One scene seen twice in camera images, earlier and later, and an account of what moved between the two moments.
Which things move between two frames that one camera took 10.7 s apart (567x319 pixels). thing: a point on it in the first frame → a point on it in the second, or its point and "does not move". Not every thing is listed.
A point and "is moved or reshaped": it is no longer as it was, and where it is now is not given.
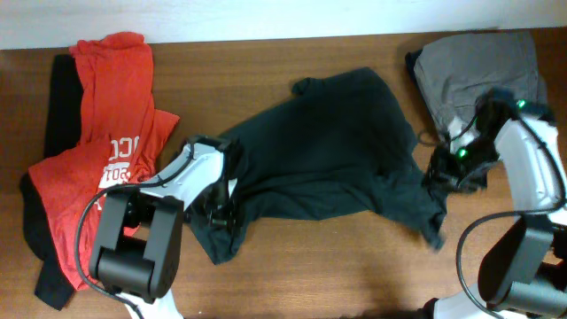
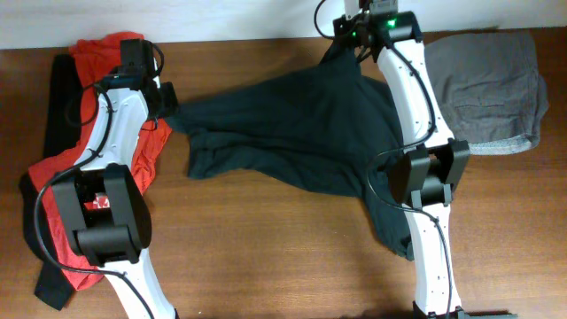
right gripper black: x=440 y=173 → x=342 y=27
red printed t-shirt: x=121 y=130 does not move
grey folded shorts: x=456 y=72 does not move
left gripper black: x=227 y=217 → x=170 y=98
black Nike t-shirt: x=345 y=146 is moved or reshaped
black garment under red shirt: x=63 y=130 does not move
